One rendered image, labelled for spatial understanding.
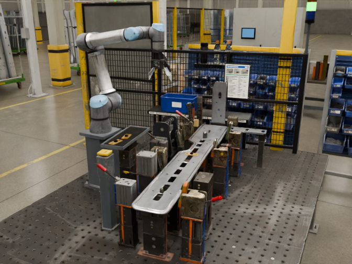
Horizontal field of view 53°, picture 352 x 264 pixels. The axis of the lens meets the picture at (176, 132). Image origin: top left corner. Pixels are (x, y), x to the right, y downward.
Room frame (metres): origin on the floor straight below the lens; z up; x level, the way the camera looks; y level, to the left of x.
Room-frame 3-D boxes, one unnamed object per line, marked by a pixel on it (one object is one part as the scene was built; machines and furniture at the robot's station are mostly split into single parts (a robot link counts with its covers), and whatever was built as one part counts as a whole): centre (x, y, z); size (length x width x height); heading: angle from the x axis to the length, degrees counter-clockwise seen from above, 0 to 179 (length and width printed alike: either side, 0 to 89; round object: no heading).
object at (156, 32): (2.23, 0.11, 1.74); 0.09 x 0.08 x 0.11; 68
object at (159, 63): (2.22, 0.11, 1.58); 0.09 x 0.08 x 0.12; 161
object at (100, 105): (2.26, 0.51, 1.27); 0.13 x 0.12 x 0.14; 158
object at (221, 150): (2.07, -0.28, 0.87); 0.12 x 0.09 x 0.35; 71
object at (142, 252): (1.47, 0.10, 0.84); 0.18 x 0.06 x 0.29; 71
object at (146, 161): (1.81, 0.16, 0.90); 0.13 x 0.10 x 0.41; 71
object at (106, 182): (1.71, 0.38, 0.92); 0.08 x 0.08 x 0.44; 71
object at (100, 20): (4.61, 0.74, 1.00); 1.34 x 0.14 x 2.00; 62
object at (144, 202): (2.04, -0.10, 1.00); 1.38 x 0.22 x 0.02; 161
